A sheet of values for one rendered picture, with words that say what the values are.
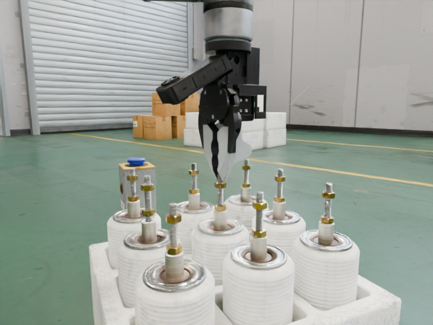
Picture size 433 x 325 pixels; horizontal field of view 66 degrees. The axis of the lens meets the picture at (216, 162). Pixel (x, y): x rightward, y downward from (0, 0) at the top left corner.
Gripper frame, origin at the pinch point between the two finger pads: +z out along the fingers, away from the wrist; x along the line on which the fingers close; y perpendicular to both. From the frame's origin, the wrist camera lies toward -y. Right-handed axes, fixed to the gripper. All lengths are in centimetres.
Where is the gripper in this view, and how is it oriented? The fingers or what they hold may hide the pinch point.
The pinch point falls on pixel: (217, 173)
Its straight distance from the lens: 53.3
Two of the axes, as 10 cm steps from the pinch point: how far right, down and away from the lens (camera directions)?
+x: -6.1, -1.4, 7.8
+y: 7.9, -1.1, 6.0
